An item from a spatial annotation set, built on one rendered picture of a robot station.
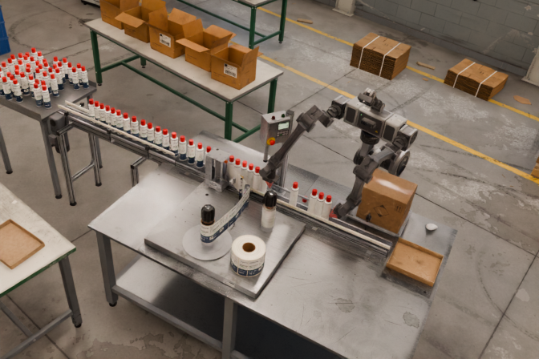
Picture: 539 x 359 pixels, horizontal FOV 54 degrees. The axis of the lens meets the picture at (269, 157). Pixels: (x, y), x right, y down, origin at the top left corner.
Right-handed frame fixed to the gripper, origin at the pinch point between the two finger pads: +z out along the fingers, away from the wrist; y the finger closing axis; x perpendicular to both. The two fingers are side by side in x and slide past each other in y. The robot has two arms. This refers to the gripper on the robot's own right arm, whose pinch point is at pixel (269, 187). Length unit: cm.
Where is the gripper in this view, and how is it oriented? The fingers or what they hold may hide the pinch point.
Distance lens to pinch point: 355.0
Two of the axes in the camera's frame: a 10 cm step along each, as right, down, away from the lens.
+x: 4.8, -5.0, 7.2
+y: 8.7, 3.4, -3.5
